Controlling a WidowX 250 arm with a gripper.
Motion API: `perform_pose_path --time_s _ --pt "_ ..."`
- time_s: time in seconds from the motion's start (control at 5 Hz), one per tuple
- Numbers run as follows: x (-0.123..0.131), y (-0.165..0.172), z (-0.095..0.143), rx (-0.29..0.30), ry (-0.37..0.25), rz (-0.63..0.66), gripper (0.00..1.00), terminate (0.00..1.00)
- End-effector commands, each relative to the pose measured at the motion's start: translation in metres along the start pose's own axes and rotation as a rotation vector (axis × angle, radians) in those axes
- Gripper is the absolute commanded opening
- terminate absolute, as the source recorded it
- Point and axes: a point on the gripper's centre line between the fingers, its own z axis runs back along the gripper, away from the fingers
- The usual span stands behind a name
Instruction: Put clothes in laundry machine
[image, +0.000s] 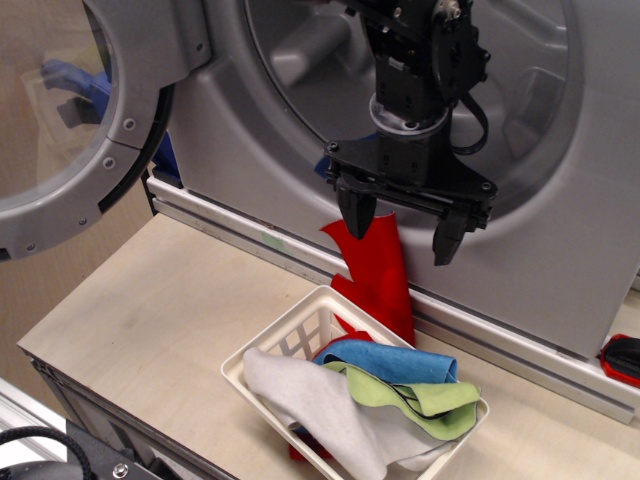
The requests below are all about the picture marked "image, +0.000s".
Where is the black cable bottom left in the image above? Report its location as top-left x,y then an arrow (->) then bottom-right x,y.
0,425 -> 94,480

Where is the dark blue cloth in drum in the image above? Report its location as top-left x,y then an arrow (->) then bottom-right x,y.
314,156 -> 330,179

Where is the grey toy washing machine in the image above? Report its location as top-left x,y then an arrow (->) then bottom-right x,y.
169,1 -> 639,357

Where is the red cloth hanging on machine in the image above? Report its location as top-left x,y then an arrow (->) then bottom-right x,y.
322,213 -> 415,345

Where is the white felt cloth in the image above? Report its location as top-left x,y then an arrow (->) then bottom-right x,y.
243,348 -> 453,479

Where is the red cloth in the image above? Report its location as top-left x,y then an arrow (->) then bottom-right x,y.
322,213 -> 415,345
288,433 -> 335,463

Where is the light blue felt cloth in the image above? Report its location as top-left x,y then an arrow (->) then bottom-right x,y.
313,339 -> 458,384

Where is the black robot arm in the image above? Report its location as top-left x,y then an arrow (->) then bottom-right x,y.
324,1 -> 497,266

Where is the grey round washer door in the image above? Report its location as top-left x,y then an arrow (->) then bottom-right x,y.
1,1 -> 211,263

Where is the red black tool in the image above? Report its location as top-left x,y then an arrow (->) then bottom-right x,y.
598,334 -> 639,388

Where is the blue clamp behind door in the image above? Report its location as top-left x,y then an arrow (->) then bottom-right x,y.
40,59 -> 182,187

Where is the green felt cloth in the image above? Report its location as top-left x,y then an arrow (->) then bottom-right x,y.
324,361 -> 481,441

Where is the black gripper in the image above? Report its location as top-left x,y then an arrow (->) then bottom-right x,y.
324,118 -> 497,266

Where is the black metal bracket with bolt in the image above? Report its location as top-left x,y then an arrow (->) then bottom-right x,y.
65,420 -> 177,480

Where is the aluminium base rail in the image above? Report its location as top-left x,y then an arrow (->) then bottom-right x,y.
145,177 -> 639,424

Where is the white plastic laundry basket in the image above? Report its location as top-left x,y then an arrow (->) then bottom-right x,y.
221,286 -> 488,479

